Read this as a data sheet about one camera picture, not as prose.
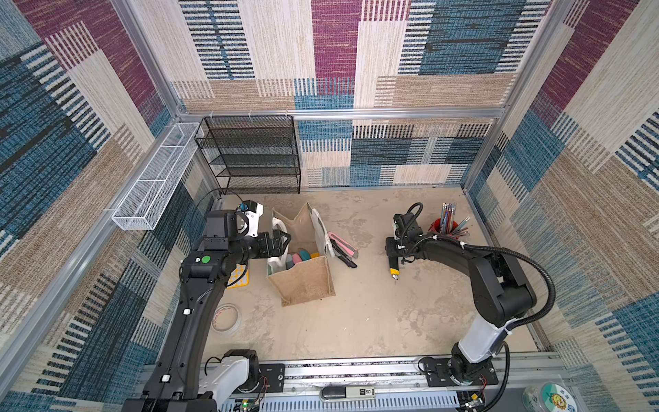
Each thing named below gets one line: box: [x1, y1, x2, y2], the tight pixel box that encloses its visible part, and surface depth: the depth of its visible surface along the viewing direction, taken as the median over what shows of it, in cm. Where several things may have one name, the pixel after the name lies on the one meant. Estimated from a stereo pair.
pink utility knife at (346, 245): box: [327, 230, 359, 259], surface depth 102 cm
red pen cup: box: [428, 218, 460, 235], surface depth 96 cm
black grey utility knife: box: [329, 238, 358, 269], surface depth 99 cm
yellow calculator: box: [225, 263, 250, 290], surface depth 63 cm
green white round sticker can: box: [522, 381, 579, 412], surface depth 65 cm
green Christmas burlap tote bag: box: [266, 201, 336, 307], surface depth 85 cm
